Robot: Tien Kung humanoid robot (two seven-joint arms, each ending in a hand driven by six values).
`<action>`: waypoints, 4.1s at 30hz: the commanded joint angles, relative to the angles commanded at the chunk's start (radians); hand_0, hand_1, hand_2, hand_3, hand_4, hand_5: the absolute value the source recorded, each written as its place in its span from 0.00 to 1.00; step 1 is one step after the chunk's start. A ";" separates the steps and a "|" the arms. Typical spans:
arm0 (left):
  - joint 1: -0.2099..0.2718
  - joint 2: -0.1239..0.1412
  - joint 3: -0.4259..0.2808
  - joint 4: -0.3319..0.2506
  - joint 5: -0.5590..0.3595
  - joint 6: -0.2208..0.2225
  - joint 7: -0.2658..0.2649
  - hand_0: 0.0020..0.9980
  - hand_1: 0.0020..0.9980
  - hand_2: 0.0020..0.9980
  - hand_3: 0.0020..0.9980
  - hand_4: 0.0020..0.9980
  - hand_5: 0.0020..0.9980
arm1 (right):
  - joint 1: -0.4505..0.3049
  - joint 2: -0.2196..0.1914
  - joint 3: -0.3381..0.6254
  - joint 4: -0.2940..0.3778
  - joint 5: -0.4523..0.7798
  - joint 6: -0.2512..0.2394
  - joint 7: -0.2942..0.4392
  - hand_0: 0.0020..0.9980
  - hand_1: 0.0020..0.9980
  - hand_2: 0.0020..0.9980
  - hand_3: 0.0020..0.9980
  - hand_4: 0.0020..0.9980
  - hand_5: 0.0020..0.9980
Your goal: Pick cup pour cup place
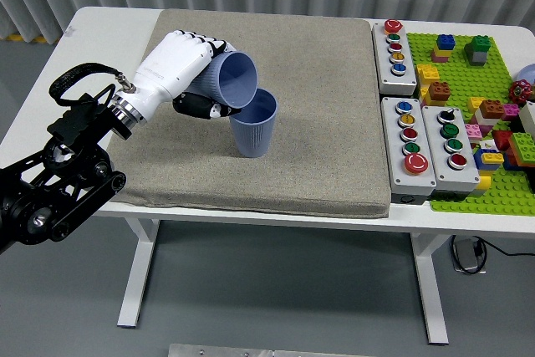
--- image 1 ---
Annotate grey box large red mushroom button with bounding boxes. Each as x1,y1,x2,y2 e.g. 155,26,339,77
380,96,438,207

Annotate red toy brick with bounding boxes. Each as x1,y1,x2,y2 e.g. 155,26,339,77
492,130,515,152

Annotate yellow black floor tape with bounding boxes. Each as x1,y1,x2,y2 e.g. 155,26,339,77
8,33,60,44

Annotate green orange brick stack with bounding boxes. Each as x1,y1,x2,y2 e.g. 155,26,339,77
506,131,535,172

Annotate brown white brick stack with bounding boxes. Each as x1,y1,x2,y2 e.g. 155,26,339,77
476,99,507,126

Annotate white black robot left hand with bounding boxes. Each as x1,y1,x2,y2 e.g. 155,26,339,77
125,29,244,124

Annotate grey box small red mushroom button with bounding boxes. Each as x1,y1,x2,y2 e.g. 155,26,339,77
370,18,419,97

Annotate brown yellow brick stack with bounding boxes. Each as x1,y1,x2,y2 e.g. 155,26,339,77
420,80,452,107

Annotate grey box black knob four buttons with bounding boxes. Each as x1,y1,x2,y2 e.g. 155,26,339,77
420,105,481,201

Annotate white box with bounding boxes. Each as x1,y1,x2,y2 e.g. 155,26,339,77
517,100,535,135

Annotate light pink toy brick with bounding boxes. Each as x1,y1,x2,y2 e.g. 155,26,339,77
464,122,486,143

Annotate green studded baseplate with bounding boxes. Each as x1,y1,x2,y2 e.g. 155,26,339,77
405,33,535,217

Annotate grey power adapter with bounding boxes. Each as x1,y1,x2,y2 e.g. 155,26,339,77
453,239,482,273

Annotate blue ribbed plastic cup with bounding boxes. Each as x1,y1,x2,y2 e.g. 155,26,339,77
190,50,259,110
228,88,279,159

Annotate green grey brick stack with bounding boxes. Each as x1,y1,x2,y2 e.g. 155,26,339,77
463,34,491,67

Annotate grey-brown fabric mat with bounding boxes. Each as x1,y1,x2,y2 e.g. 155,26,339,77
106,8,392,220

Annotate red valve wheel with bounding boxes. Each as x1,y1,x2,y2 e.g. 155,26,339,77
507,79,532,104

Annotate blue yellow pink brick stack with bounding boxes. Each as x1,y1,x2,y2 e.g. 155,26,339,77
431,33,457,63

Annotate black power cable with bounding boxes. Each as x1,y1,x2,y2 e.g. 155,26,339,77
449,235,535,277

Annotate white table leg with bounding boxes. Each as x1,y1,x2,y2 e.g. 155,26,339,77
409,233,453,346
116,217,161,329

